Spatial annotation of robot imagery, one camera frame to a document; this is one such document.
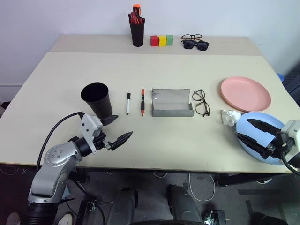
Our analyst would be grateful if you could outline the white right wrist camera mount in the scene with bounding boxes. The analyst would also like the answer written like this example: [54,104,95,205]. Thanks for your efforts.
[280,120,300,153]

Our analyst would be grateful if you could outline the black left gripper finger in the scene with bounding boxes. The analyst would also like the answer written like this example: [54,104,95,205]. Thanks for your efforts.
[100,115,119,126]
[105,131,134,151]

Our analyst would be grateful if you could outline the light blue plate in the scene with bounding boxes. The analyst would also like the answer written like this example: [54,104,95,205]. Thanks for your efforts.
[235,112,293,166]

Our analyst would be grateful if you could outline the white shoe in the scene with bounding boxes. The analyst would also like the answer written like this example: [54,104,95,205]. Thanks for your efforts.
[57,211,75,225]
[6,212,21,225]

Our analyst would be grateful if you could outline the black metal foot bracket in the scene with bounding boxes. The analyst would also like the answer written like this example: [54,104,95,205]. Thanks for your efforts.
[202,210,227,225]
[78,199,100,225]

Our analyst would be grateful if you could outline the thin dark-framed glasses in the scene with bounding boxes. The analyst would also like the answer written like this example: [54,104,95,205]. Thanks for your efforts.
[192,89,210,117]

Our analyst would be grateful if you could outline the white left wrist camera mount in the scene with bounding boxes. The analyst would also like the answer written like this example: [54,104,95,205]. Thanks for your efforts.
[79,114,104,155]

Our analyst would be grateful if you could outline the orange-capped black tool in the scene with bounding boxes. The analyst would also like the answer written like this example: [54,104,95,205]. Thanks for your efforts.
[132,3,141,19]

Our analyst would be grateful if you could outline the dark grey rounded shape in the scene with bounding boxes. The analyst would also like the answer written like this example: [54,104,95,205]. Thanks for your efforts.
[166,184,203,223]
[106,186,139,225]

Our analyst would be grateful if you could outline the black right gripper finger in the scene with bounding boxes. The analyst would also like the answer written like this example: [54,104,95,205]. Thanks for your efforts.
[235,132,268,160]
[247,119,281,136]

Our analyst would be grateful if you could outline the grey glasses case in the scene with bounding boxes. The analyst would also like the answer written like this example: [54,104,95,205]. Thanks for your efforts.
[151,88,195,117]

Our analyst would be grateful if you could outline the pink plate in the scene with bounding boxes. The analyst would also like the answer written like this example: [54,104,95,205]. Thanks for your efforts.
[220,76,272,113]

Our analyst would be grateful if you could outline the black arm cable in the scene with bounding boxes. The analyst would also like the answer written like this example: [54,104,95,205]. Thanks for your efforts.
[36,111,85,174]
[281,150,300,176]

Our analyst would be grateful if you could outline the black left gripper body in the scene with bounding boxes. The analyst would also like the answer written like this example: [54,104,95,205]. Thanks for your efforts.
[92,131,111,150]

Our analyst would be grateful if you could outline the crumpled white paper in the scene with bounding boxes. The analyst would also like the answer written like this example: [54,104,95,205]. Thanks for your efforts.
[221,109,242,127]

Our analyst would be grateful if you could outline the dark curved rim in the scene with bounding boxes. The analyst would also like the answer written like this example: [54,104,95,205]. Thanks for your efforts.
[127,219,204,225]

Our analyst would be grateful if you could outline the tortoiseshell glasses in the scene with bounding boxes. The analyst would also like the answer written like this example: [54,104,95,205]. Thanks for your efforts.
[180,34,203,43]

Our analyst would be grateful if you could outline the black pen holder cup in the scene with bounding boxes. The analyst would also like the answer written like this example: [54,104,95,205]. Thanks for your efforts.
[129,20,145,47]

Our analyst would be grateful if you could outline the black sunglasses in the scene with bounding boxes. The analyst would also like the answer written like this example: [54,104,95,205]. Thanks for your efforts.
[182,39,210,52]

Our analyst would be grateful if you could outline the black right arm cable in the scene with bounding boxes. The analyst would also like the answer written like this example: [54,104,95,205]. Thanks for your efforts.
[281,150,300,176]

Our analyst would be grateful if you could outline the black table frame beam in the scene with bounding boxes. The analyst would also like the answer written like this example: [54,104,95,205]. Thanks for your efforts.
[215,172,295,188]

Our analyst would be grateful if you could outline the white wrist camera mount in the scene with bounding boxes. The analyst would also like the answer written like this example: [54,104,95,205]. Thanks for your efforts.
[280,120,300,153]
[79,114,104,155]

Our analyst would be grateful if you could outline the white floor cable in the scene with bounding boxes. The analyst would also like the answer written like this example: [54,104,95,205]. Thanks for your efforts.
[188,173,216,202]

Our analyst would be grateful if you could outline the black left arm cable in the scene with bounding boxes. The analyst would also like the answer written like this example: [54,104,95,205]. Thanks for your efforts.
[36,111,85,174]

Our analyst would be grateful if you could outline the empty black plastic cup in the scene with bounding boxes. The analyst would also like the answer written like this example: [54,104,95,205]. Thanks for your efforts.
[80,82,115,120]

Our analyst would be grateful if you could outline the dark mesh chair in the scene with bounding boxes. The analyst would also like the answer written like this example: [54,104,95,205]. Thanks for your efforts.
[282,67,300,104]

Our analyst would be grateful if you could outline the orange and black pen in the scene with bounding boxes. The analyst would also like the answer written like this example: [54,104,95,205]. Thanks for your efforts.
[140,89,146,117]

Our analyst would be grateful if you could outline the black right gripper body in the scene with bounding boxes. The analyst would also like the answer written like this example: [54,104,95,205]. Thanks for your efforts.
[264,133,285,160]

